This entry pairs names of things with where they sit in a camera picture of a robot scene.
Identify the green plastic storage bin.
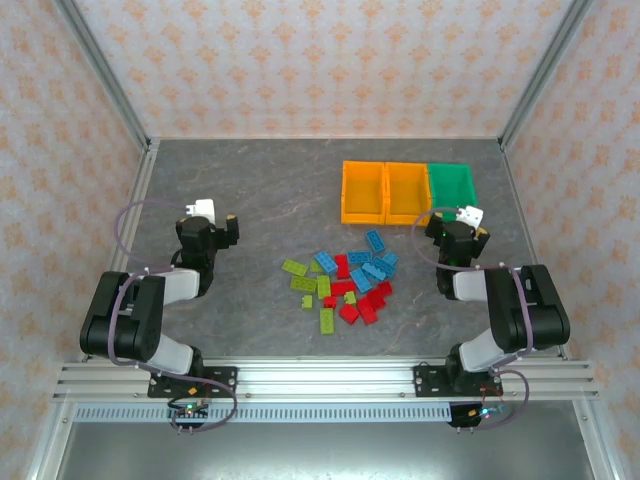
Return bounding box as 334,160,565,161
426,162,479,214

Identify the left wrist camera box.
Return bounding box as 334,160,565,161
183,198,217,225

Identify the slotted grey cable duct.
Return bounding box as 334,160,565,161
73,404,454,425

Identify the yellow plastic storage bin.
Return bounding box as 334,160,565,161
383,161,433,226
340,160,387,225

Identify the aluminium lower frame post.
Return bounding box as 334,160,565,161
24,399,76,480
572,399,619,480

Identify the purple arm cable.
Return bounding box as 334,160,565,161
411,207,539,431
107,199,239,434

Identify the aluminium frame corner post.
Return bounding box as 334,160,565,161
498,0,594,151
53,0,154,151

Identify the wide aluminium mounting rail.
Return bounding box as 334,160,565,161
52,357,601,401

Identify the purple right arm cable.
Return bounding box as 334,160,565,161
411,207,539,431

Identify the small circuit board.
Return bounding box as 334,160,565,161
449,402,509,429
167,401,210,420

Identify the aluminium table side rail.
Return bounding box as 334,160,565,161
498,142,574,361
79,139,161,364

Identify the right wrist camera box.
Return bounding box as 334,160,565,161
455,204,486,229

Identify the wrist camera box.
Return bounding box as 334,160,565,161
455,204,486,229
183,198,217,225

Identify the grey metal panel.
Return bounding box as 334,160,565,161
49,422,599,480

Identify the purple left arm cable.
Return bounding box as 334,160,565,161
107,199,239,434

